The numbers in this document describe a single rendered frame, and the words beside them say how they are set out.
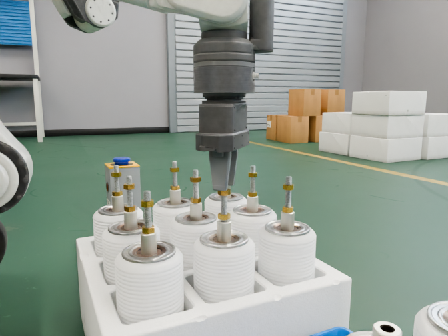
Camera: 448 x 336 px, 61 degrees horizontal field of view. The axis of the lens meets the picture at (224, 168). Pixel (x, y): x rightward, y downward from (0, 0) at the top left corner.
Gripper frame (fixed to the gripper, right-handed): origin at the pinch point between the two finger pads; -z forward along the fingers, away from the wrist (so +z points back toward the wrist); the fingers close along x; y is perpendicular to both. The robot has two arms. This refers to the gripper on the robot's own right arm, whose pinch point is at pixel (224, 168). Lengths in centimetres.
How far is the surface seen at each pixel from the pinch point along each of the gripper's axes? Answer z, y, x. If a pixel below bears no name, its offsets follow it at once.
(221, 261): -12.7, 1.1, 4.6
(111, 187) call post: -9.5, -33.6, -19.6
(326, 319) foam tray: -24.2, 15.8, -4.4
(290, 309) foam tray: -20.7, 10.6, 0.5
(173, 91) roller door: 25, -230, -467
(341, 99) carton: 13, 9, -416
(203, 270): -14.7, -1.8, 4.3
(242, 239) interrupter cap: -11.0, 2.9, -0.3
